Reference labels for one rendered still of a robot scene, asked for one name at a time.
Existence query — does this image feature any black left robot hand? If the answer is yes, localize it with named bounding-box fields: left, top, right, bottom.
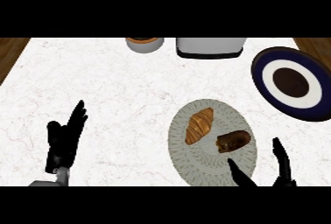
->
left=45, top=100, right=89, bottom=175

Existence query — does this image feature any white appliance with black base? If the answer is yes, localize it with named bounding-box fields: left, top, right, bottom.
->
left=175, top=37, right=249, bottom=60

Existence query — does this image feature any grey cup with orange rim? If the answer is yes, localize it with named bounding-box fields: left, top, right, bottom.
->
left=125, top=37, right=166, bottom=54

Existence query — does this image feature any brown sweet potato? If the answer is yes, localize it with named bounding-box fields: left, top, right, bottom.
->
left=215, top=129, right=253, bottom=154

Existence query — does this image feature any round grey woven placemat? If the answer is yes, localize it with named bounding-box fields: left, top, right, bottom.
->
left=167, top=98, right=259, bottom=187

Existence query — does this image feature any orange croissant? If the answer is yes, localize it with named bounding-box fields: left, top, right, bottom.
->
left=184, top=107, right=216, bottom=146

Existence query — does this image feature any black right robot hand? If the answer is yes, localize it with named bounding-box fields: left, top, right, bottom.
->
left=227, top=137, right=299, bottom=187

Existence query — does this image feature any navy white brown plate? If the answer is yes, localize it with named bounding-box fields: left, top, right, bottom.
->
left=252, top=45, right=331, bottom=123

